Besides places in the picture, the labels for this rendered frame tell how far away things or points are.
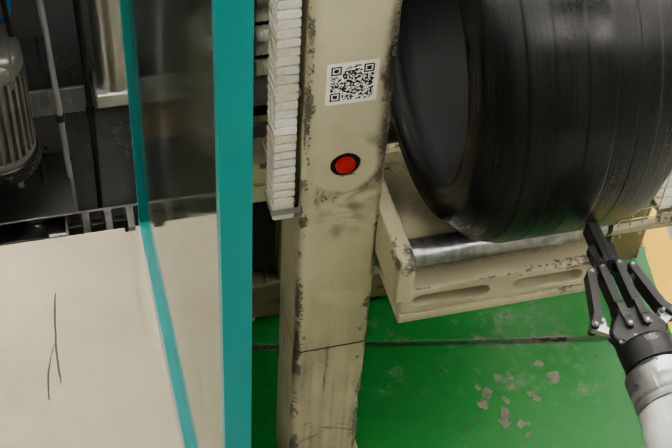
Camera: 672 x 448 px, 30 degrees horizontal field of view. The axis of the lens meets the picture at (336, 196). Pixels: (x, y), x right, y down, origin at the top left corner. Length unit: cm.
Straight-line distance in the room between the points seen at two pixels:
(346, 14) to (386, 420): 138
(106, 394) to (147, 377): 5
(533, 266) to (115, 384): 88
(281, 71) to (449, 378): 137
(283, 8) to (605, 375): 162
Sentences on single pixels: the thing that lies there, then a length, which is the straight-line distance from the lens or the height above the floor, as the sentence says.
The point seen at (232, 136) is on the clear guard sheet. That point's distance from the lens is 65.
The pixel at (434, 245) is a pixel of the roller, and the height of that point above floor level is 92.
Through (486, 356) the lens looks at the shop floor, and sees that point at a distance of 300.
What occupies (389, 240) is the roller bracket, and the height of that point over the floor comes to 94.
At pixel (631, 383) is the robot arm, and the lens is 171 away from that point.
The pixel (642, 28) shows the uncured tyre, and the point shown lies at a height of 138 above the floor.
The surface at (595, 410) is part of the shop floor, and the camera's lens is 296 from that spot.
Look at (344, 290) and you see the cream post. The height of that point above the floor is 77.
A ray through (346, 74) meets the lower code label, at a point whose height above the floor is 124.
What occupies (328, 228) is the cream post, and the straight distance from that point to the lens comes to 195.
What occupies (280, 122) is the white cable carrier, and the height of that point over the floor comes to 115.
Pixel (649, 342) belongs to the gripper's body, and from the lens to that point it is 172.
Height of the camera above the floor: 235
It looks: 45 degrees down
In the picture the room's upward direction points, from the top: 4 degrees clockwise
